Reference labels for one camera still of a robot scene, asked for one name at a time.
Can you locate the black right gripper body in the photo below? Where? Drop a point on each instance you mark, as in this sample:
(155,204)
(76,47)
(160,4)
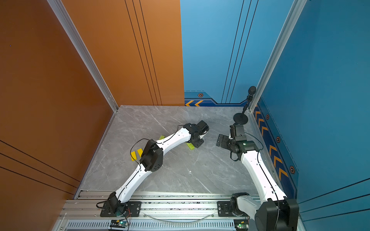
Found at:
(227,143)

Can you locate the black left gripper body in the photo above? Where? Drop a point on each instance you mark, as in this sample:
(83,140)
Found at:
(199,142)

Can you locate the small lime green cube block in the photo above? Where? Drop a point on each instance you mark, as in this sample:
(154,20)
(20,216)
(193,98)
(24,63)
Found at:
(191,146)

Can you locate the yellow long block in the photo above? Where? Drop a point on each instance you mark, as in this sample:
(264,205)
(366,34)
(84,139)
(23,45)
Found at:
(133,156)
(140,152)

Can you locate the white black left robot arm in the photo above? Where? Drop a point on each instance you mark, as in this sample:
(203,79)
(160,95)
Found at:
(152,160)

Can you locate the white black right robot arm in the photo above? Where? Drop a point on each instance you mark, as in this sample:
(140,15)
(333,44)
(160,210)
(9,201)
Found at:
(275,211)

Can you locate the black microphone stand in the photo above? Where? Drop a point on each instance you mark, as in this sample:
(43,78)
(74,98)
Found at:
(241,118)

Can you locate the green circuit board right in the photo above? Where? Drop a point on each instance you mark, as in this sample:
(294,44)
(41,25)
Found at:
(241,225)

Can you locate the green circuit board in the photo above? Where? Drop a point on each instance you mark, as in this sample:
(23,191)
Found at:
(241,225)
(116,224)

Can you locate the green circuit board left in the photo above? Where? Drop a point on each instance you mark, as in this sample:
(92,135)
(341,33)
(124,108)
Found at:
(116,224)

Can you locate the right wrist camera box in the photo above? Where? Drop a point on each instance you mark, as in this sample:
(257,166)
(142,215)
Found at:
(237,132)

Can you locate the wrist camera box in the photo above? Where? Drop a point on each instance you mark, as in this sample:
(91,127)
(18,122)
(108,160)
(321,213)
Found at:
(237,132)
(201,128)

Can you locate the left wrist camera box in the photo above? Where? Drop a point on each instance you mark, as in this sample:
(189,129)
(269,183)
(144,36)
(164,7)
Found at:
(201,128)

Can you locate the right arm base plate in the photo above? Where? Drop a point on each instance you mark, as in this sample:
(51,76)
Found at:
(224,209)

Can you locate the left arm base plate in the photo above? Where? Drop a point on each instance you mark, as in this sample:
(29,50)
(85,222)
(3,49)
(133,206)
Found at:
(125,210)

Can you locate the aluminium front rail frame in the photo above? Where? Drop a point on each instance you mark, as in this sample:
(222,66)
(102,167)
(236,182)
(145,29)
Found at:
(159,212)

